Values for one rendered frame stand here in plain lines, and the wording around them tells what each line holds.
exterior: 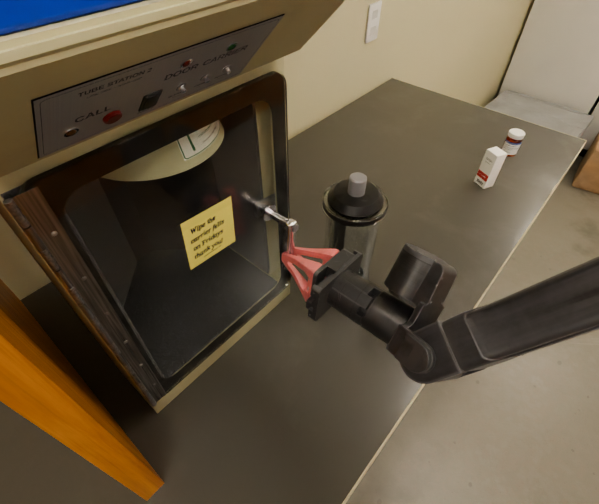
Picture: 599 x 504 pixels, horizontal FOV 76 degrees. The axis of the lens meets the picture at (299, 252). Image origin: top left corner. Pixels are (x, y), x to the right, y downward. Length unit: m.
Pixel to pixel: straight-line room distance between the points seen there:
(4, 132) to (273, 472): 0.54
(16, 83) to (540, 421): 1.88
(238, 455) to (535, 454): 1.38
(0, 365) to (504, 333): 0.42
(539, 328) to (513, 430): 1.44
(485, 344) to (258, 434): 0.38
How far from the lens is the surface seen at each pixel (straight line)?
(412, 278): 0.47
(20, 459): 0.77
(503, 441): 1.81
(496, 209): 1.08
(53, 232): 0.38
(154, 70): 0.29
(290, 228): 0.53
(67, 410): 0.41
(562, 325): 0.42
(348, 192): 0.63
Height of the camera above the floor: 1.57
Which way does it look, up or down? 47 degrees down
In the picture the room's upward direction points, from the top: straight up
